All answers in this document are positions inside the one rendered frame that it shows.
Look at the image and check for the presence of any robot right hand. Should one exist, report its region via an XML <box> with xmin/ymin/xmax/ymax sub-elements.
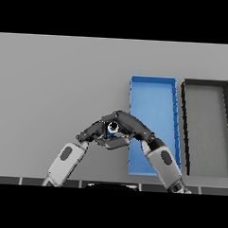
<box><xmin>95</xmin><ymin>109</ymin><xmax>169</xmax><ymax>153</ymax></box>

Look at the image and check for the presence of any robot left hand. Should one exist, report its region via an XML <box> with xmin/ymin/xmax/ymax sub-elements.
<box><xmin>75</xmin><ymin>119</ymin><xmax>108</xmax><ymax>145</ymax></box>

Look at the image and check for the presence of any blue pipe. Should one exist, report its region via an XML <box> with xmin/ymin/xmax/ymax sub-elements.
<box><xmin>106</xmin><ymin>119</ymin><xmax>120</xmax><ymax>139</ymax></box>

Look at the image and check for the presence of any blue bin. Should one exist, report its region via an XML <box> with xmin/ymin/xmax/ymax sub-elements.
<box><xmin>124</xmin><ymin>74</ymin><xmax>187</xmax><ymax>178</ymax></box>

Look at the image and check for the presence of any dark grey bin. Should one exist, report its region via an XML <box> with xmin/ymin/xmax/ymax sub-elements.
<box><xmin>175</xmin><ymin>78</ymin><xmax>228</xmax><ymax>179</ymax></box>

